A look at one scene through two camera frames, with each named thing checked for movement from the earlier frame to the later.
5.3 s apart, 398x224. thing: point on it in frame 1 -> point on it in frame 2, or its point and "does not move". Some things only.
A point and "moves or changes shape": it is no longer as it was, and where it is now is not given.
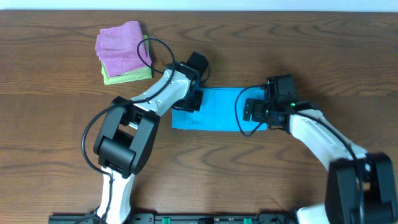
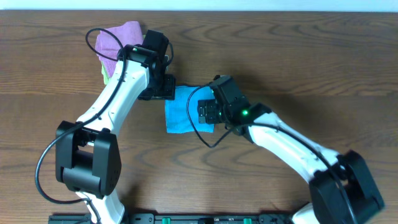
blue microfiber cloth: x=222 y=109 moves or changes shape
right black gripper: x=252 y=109 -> x=205 y=111
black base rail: x=178 y=218 does not move
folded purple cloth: x=117 y=47 does not move
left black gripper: x=193 y=101 -> x=162 y=90
